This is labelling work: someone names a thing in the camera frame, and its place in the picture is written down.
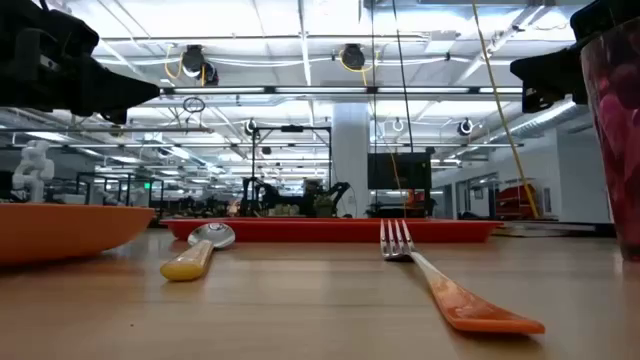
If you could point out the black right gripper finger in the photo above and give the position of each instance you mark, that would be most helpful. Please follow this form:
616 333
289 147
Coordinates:
555 72
535 101

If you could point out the red translucent cup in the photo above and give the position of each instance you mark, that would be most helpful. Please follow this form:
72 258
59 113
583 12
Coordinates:
617 150

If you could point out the orange plate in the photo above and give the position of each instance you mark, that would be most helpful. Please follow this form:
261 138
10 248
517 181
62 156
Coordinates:
60 232

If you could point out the red plastic tray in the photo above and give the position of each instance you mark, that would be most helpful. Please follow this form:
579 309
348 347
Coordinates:
325 231

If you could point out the white humanoid robot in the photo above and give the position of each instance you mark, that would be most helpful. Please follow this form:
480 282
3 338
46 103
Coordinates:
32 167

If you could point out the red tool cabinet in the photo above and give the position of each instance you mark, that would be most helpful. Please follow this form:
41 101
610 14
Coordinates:
515 201

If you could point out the black monitor screen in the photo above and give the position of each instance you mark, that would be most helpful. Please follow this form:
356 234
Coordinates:
399 171

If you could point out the white building column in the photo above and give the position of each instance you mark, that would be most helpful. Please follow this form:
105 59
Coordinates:
351 160

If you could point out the black background rig frame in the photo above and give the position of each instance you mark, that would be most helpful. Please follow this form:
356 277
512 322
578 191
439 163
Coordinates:
254 170

